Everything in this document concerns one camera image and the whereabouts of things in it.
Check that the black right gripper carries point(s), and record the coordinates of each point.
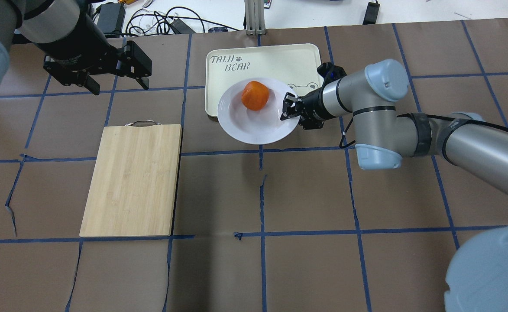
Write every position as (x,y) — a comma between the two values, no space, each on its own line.
(312,106)

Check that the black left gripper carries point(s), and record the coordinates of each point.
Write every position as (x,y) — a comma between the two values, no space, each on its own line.
(75,49)

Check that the white round plate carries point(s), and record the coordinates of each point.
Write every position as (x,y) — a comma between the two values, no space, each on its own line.
(256,127)

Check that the orange fruit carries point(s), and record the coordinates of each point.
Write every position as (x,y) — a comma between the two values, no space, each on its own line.
(255,95)

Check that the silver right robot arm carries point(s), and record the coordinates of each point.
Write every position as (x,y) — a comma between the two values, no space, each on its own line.
(477,276)

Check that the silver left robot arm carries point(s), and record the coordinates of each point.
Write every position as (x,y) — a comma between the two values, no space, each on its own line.
(44,21)

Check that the cream bear tray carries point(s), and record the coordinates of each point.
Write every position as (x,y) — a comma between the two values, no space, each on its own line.
(293,64)

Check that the black power adapter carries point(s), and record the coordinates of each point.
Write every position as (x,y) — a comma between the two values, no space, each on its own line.
(110,17)

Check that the bamboo cutting board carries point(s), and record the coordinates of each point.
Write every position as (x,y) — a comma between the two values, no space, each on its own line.
(133,189)

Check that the aluminium frame post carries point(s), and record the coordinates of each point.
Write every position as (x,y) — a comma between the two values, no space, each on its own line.
(255,17)

